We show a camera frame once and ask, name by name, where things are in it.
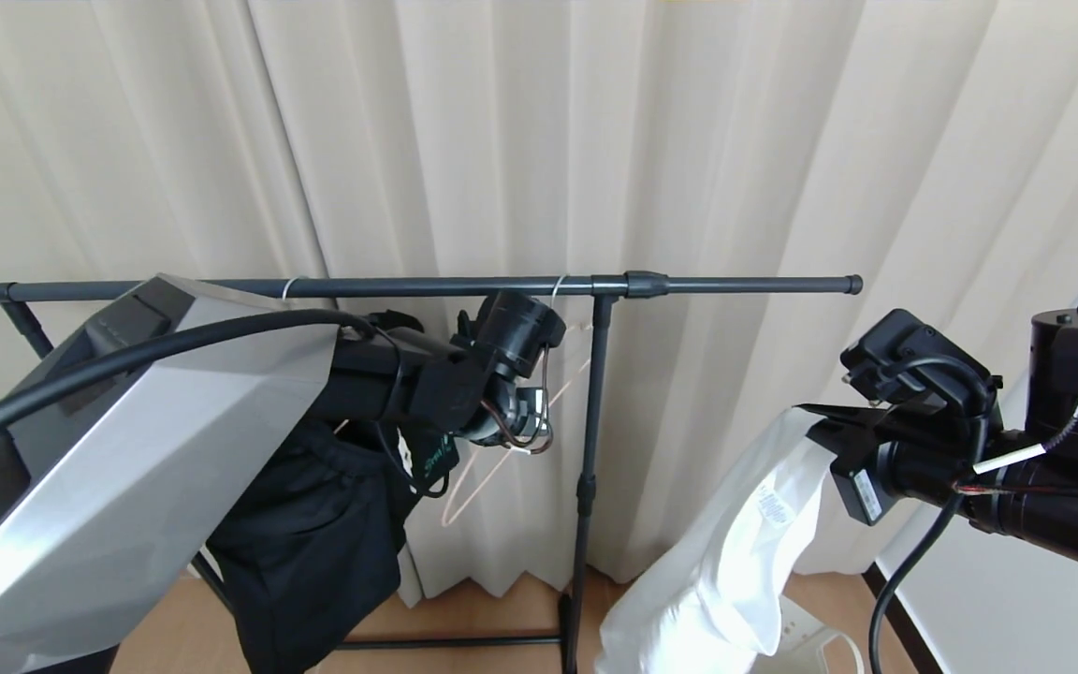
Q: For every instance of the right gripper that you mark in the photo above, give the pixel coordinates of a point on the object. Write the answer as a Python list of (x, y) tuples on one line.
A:
[(852, 459)]

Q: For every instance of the white printed t-shirt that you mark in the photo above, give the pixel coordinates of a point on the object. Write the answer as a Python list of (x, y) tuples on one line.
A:
[(717, 580)]

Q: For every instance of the pink clothes hanger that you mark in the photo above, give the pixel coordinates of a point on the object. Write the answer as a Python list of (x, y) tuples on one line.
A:
[(560, 285), (286, 290)]

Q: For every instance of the black shorts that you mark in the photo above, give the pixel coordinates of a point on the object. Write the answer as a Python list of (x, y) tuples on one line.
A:
[(314, 562)]

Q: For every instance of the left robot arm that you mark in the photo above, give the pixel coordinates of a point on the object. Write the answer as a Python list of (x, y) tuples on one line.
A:
[(127, 487)]

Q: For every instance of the white laundry basket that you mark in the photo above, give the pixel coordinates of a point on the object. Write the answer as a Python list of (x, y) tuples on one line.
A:
[(820, 646)]

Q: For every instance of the black clothes rack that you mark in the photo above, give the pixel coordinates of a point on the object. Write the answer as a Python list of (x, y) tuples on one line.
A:
[(408, 286)]

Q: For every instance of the beige curtain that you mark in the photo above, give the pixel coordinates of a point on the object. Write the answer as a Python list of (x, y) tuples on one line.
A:
[(502, 122)]

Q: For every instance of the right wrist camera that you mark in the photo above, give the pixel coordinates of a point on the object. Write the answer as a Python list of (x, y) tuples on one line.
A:
[(913, 365)]

